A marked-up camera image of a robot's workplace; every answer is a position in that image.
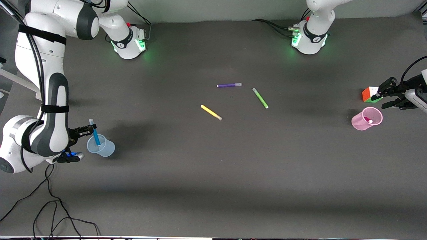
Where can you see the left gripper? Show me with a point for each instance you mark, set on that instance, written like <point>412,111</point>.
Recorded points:
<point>407,87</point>

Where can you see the green marker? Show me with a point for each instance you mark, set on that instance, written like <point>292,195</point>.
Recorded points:
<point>260,98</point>

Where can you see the white stand with base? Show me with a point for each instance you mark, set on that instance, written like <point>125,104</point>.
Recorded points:
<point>10,77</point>

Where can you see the dark grey table mat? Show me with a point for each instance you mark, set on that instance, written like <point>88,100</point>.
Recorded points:
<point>213,183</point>

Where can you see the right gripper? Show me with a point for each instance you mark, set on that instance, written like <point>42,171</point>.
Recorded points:
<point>74,133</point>

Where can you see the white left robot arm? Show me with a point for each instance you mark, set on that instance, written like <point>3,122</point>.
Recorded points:
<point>313,36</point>

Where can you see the pink translucent plastic cup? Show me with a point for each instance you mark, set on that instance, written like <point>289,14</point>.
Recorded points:
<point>358,124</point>

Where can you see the purple marker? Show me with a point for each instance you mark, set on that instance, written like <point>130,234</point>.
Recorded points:
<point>228,85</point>

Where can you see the blue translucent plastic cup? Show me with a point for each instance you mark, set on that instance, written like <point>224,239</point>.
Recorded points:
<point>107,150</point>

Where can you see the yellow marker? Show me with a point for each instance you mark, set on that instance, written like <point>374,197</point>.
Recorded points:
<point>210,112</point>

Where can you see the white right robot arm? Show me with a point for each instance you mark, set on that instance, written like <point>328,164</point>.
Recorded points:
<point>40,83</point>

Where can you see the pink marker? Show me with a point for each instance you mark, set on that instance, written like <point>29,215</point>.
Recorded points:
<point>369,121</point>

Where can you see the colourful puzzle cube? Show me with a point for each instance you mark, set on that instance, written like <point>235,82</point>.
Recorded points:
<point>367,94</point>

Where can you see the blue marker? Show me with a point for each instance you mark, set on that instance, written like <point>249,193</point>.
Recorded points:
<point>96,135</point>

